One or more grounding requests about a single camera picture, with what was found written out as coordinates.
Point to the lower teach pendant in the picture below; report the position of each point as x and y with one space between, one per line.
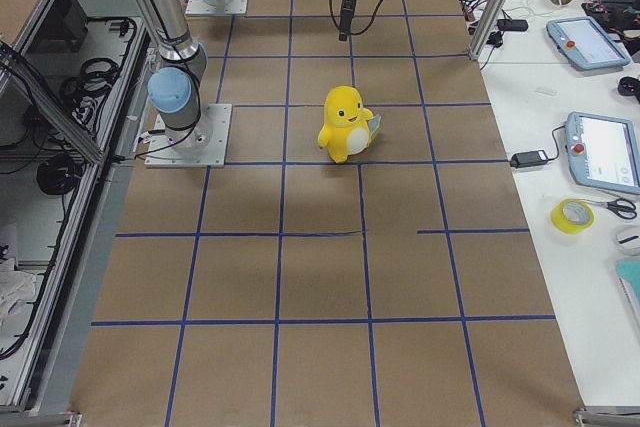
602 152

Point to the upper teach pendant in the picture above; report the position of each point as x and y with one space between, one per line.
586 44

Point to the yellow tape roll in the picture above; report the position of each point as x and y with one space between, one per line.
572 216

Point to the black power adapter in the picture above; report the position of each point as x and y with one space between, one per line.
528 159

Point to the yellow plush toy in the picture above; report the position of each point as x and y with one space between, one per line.
349 127

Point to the teach pendant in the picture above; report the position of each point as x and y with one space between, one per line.
586 44
602 152

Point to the black scissors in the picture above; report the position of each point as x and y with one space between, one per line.
621 207

